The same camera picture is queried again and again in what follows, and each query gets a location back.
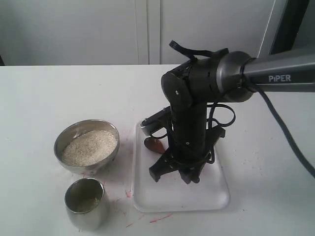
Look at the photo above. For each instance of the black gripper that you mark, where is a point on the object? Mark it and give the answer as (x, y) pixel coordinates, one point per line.
(191, 142)

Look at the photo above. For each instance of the brown wooden spoon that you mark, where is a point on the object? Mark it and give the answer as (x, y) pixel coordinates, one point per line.
(154, 145)

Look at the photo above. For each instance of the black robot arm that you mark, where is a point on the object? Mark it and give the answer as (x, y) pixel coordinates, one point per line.
(195, 88)

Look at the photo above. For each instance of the steel bowl of rice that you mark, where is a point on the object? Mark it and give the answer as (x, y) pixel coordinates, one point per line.
(87, 146)

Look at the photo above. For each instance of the small steel cup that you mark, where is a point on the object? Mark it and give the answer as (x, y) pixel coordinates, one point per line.
(87, 204)

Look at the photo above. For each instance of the white plastic tray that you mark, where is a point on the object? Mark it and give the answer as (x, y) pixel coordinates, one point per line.
(171, 193)

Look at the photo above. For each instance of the white cabinet doors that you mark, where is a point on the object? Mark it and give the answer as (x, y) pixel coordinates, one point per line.
(88, 32)

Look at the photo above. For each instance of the dark door frame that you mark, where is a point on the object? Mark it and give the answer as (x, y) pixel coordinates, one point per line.
(287, 27)

